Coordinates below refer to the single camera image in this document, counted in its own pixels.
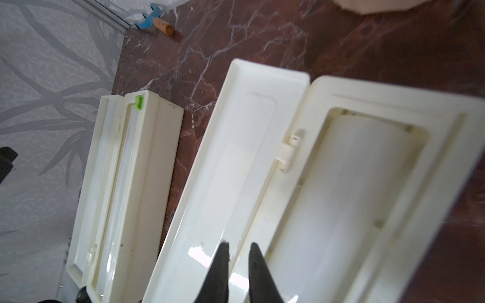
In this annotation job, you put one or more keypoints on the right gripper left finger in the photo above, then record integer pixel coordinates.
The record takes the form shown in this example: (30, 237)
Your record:
(215, 286)

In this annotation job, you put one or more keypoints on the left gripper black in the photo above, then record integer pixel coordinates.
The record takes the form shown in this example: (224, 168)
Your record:
(7, 156)

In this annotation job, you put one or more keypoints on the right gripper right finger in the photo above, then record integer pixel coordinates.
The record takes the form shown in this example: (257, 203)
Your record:
(262, 288)

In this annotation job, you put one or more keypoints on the cream dispenser lid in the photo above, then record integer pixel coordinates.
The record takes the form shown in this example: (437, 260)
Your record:
(249, 123)
(97, 181)

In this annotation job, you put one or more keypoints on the cream dispenser box base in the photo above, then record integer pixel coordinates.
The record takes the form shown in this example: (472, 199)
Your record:
(145, 202)

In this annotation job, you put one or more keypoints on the white plastic wrap roll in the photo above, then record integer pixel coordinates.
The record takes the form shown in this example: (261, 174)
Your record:
(106, 266)

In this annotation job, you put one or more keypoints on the blue garden trowel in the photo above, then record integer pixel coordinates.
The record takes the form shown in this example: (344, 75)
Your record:
(153, 19)

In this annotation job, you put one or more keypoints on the potted green plant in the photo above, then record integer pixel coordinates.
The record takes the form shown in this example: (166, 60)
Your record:
(367, 7)

